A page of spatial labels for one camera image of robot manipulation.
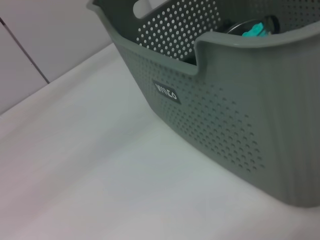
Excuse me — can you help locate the glass teacup with black sleeve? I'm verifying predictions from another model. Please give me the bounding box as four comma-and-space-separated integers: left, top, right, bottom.
224, 14, 281, 39

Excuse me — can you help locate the teal square toy brick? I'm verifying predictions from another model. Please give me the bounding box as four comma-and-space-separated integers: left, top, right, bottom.
241, 21, 266, 39

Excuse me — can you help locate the grey-green perforated storage bin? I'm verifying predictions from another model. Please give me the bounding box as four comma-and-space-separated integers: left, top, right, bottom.
86, 0, 320, 209

